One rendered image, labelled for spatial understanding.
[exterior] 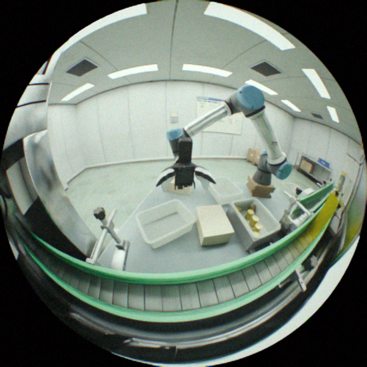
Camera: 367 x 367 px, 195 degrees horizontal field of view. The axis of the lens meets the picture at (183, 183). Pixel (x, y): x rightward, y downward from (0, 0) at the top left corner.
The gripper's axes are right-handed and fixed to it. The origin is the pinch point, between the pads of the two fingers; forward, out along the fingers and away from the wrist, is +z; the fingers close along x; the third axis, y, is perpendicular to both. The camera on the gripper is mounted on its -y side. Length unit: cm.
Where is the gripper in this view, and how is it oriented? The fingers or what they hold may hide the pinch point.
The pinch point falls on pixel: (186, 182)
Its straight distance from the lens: 25.4
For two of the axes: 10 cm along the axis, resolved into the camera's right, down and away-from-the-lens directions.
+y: 0.3, 8.8, 4.7
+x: -10.0, 0.5, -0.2
